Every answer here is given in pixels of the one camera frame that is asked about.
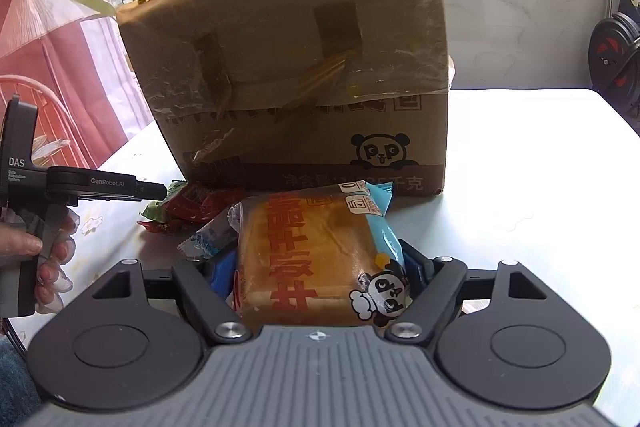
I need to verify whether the brown cardboard box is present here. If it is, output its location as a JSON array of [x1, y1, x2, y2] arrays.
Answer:
[[116, 0, 456, 198]]

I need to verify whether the orange bread packet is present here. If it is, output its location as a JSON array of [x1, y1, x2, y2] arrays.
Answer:
[[227, 181, 418, 330]]

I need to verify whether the black exercise bike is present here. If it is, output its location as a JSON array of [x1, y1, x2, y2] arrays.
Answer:
[[575, 0, 640, 118]]

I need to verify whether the red green snack packet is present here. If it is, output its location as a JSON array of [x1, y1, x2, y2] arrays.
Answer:
[[137, 179, 246, 235]]

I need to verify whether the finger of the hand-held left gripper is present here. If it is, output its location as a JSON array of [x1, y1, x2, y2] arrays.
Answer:
[[47, 166, 168, 204]]

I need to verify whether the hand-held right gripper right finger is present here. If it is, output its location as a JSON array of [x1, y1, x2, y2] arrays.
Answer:
[[385, 239, 548, 343]]

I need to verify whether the red printed curtain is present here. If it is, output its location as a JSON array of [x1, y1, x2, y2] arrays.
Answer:
[[0, 0, 181, 188]]

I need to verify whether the white blue snack packet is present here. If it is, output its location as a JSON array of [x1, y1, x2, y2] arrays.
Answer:
[[177, 206, 241, 258]]

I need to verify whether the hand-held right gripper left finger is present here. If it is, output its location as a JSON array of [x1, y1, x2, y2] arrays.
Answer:
[[92, 249, 253, 343]]

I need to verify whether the person's left hand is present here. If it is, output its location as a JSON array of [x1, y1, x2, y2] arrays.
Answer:
[[0, 206, 81, 314]]

